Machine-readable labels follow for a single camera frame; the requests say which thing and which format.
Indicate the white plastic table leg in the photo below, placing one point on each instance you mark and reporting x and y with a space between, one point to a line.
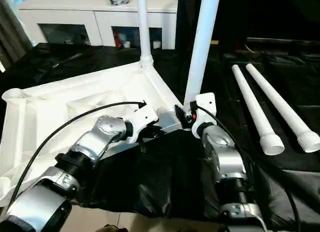
253 109
145 29
202 41
280 104

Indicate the white plastic table top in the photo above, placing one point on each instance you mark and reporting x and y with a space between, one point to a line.
50 116

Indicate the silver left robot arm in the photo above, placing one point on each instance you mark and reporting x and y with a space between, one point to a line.
105 131

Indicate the black glossy mat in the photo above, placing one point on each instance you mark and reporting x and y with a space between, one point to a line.
162 179

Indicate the small white jar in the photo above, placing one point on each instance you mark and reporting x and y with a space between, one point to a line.
156 44

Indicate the small tan label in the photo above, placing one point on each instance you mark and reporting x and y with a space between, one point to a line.
216 42

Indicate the dark robot torso part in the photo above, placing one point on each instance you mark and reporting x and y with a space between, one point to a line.
116 228

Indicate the white cabinet with glass doors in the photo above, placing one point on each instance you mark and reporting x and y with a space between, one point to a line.
75 16

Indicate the grey curtain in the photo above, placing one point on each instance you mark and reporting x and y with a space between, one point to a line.
11 36

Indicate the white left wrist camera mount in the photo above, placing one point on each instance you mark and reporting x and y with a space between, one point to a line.
143 116

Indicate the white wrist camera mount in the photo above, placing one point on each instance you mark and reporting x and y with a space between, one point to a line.
143 116
206 101

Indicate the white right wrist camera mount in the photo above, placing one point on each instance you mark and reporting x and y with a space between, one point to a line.
206 101

